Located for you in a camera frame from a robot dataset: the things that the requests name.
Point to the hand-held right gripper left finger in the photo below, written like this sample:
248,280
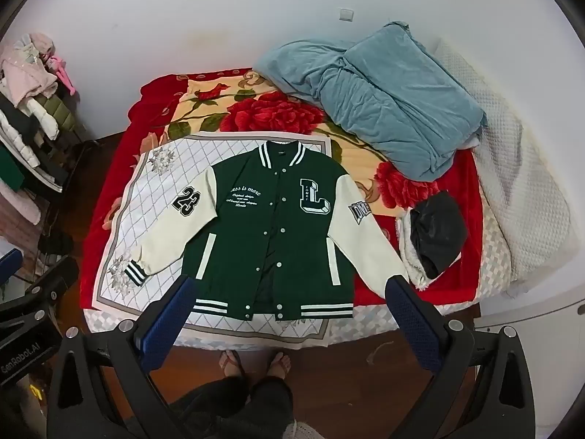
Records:
167,320

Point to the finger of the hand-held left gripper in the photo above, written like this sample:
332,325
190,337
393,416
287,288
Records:
55,281
10,265

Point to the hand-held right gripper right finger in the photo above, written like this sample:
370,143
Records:
413,320

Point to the green and white varsity jacket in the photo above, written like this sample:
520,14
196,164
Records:
256,238

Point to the pile of folded clothes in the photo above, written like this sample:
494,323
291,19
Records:
27,68

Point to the person's left foot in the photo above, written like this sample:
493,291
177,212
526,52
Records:
231,361

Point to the person's foot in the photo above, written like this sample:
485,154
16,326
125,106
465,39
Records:
279,362
231,361

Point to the black crumpled cloth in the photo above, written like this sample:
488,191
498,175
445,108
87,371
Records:
438,233

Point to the bed with checked sheet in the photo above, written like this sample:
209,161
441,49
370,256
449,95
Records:
496,256

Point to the person's dark trouser legs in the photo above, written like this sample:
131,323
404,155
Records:
237,407

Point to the white diamond-patterned floral cloth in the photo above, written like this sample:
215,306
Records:
137,201

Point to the person's right foot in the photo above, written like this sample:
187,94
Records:
279,362

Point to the white quilted bedspread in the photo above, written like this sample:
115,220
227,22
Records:
516,169

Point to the blue-grey crumpled blanket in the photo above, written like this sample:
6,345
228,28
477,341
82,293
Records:
388,100

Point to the red floral blanket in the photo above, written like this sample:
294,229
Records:
269,114

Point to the white wall switch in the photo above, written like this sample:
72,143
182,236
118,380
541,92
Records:
347,14

